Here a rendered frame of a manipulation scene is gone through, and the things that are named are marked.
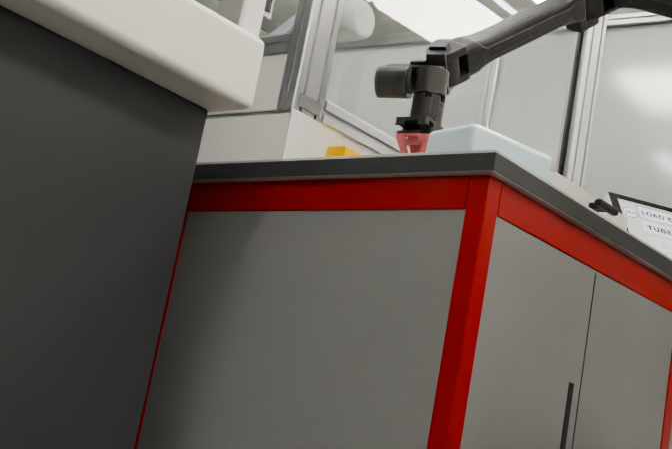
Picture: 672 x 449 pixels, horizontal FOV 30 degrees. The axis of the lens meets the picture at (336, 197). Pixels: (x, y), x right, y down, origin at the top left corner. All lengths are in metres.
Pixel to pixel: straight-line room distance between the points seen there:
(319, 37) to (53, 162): 0.78
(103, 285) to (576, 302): 0.64
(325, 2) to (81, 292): 0.86
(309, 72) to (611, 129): 2.13
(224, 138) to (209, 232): 0.43
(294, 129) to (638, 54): 2.26
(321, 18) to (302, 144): 0.23
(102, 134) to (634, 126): 2.76
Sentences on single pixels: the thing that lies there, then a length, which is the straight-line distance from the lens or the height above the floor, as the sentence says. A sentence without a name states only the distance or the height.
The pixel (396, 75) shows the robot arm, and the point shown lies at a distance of 2.22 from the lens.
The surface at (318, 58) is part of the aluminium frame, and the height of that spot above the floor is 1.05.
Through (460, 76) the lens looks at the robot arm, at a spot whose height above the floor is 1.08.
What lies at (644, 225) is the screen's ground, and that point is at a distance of 3.23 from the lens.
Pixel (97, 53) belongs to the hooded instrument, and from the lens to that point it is 1.65.
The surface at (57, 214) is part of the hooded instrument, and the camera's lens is 1.59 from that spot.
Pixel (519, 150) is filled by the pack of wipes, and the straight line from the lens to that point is 1.66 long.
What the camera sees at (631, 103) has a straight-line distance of 4.21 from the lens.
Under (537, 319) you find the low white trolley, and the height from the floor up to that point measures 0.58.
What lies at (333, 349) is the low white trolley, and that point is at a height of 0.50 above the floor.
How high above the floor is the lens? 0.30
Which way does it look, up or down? 14 degrees up
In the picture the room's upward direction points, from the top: 11 degrees clockwise
